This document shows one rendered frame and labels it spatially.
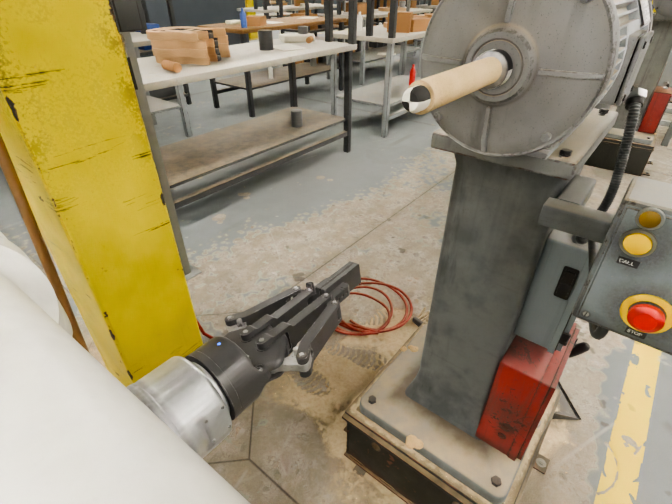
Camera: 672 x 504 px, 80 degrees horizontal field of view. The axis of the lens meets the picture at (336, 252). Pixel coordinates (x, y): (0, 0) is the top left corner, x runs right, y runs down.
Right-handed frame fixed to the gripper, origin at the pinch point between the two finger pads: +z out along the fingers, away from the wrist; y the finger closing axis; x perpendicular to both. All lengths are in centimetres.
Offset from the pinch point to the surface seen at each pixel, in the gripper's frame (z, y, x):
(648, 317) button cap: 23.7, 31.3, -9.1
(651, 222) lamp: 25.2, 28.9, 3.4
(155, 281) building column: 11, -88, -34
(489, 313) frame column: 43, 5, -32
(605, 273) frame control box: 25.9, 25.5, -5.3
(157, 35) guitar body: 113, -223, 39
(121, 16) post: 52, -137, 42
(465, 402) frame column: 43, 0, -64
